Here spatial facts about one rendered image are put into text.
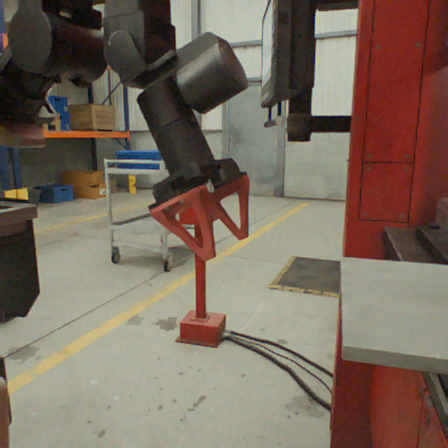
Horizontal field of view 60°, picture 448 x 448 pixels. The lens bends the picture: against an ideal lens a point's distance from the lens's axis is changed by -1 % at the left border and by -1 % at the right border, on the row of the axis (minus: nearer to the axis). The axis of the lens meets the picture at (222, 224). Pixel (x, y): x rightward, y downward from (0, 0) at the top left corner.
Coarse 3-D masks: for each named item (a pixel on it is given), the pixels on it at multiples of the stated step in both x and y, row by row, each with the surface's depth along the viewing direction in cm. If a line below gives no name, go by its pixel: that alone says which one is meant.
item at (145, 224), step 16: (112, 160) 332; (128, 160) 326; (160, 160) 312; (160, 176) 315; (112, 224) 351; (128, 224) 367; (144, 224) 368; (160, 224) 368; (112, 240) 351; (112, 256) 354
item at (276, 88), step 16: (272, 0) 123; (288, 0) 115; (304, 0) 117; (272, 16) 124; (288, 16) 116; (304, 16) 118; (272, 32) 121; (288, 32) 117; (304, 32) 119; (272, 48) 124; (288, 48) 118; (304, 48) 120; (272, 64) 124; (288, 64) 119; (304, 64) 121; (272, 80) 123; (288, 80) 120; (304, 80) 122; (272, 96) 124; (288, 96) 121
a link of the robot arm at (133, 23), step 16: (112, 0) 43; (128, 0) 42; (144, 0) 42; (160, 0) 44; (112, 16) 43; (128, 16) 43; (144, 16) 42; (160, 16) 45; (112, 32) 44; (144, 32) 42; (160, 32) 47; (144, 48) 43; (160, 48) 45; (176, 48) 48; (112, 64) 45
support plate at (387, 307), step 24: (360, 264) 37; (384, 264) 37; (408, 264) 37; (432, 264) 37; (360, 288) 31; (384, 288) 31; (408, 288) 31; (432, 288) 31; (360, 312) 27; (384, 312) 27; (408, 312) 27; (432, 312) 27; (360, 336) 23; (384, 336) 23; (408, 336) 23; (432, 336) 23; (360, 360) 22; (384, 360) 22; (408, 360) 22; (432, 360) 21
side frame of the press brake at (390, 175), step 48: (384, 0) 99; (432, 0) 96; (384, 48) 101; (432, 48) 98; (384, 96) 103; (432, 96) 100; (384, 144) 106; (432, 144) 102; (384, 192) 108; (432, 192) 105; (336, 336) 137; (336, 384) 124; (336, 432) 127
